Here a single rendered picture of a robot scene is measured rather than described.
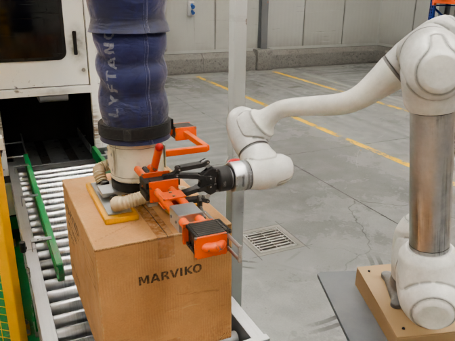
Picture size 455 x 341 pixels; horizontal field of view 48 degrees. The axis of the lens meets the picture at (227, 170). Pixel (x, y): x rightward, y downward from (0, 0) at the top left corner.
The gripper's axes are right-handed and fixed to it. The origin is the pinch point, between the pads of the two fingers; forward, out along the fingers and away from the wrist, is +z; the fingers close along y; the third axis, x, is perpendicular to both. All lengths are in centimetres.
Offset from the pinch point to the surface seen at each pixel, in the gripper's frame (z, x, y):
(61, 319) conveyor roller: 26, 46, 66
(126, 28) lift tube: 3.5, 16.3, -41.4
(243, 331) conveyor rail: -30, 7, 62
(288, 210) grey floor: -171, 198, 119
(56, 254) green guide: 23, 79, 56
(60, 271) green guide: 23, 70, 60
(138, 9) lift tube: 0.0, 15.9, -46.5
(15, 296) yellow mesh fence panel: 41, 73, 68
